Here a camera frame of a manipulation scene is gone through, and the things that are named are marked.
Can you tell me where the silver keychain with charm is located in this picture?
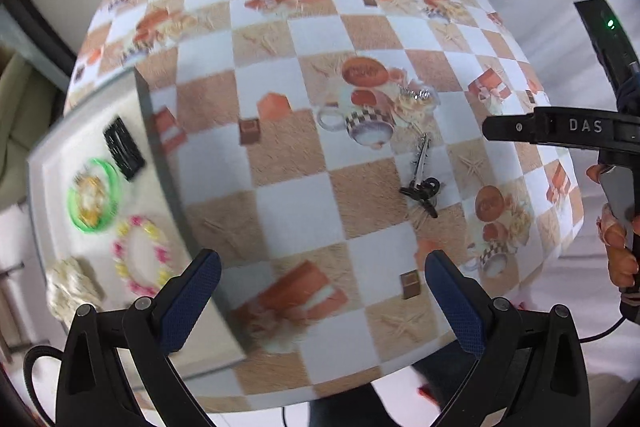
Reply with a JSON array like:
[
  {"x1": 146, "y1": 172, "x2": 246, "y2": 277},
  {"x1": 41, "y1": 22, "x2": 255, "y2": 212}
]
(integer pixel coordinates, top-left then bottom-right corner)
[{"x1": 396, "y1": 83, "x2": 439, "y2": 186}]

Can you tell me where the black cable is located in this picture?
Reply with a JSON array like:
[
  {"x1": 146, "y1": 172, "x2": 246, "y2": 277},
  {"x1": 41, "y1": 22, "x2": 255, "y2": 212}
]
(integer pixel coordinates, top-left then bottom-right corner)
[{"x1": 22, "y1": 345, "x2": 68, "y2": 427}]

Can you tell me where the cream polka dot scrunchie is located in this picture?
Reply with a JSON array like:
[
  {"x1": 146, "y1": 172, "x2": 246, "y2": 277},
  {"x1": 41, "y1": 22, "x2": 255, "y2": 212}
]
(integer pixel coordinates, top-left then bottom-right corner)
[{"x1": 46, "y1": 257, "x2": 103, "y2": 327}]

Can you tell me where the green leather sofa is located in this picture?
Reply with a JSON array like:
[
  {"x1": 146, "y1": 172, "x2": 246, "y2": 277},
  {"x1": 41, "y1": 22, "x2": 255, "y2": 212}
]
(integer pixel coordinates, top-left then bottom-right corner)
[{"x1": 0, "y1": 46, "x2": 62, "y2": 210}]

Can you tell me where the pastel beaded bracelet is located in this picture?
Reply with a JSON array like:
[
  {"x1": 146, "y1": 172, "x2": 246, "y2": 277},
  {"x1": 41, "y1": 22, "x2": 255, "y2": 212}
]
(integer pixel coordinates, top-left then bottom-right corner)
[{"x1": 112, "y1": 215, "x2": 174, "y2": 299}]

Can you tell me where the right hand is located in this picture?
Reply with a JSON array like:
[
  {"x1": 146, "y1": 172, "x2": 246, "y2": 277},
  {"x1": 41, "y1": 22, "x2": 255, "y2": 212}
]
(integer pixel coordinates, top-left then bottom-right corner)
[{"x1": 584, "y1": 163, "x2": 640, "y2": 293}]

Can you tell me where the green translucent bangle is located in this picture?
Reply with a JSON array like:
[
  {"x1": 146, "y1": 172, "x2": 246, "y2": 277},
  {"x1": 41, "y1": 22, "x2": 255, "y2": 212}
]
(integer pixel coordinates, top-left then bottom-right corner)
[{"x1": 67, "y1": 157, "x2": 122, "y2": 233}]

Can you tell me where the checkered patterned tablecloth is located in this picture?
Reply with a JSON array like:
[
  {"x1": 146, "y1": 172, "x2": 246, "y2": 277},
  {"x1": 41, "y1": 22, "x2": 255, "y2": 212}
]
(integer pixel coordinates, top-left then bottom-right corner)
[{"x1": 67, "y1": 0, "x2": 584, "y2": 412}]

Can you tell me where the grey jewelry tray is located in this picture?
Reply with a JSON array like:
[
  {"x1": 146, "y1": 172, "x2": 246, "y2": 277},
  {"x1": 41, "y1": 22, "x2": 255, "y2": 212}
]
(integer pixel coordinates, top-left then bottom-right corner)
[{"x1": 27, "y1": 66, "x2": 249, "y2": 381}]

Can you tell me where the black bobble hair clip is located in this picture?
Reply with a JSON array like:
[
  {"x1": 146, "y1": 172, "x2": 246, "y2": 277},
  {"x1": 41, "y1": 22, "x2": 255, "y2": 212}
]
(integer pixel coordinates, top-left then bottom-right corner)
[{"x1": 103, "y1": 116, "x2": 146, "y2": 182}]

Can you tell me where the small black claw clip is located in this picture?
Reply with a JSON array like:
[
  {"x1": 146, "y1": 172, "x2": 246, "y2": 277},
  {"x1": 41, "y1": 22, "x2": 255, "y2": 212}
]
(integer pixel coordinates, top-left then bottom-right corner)
[{"x1": 399, "y1": 176, "x2": 440, "y2": 219}]

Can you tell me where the yellow flower hair tie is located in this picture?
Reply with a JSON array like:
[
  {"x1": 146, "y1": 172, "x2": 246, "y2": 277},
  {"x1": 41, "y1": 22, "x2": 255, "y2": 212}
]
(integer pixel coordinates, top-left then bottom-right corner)
[{"x1": 74, "y1": 171, "x2": 112, "y2": 228}]

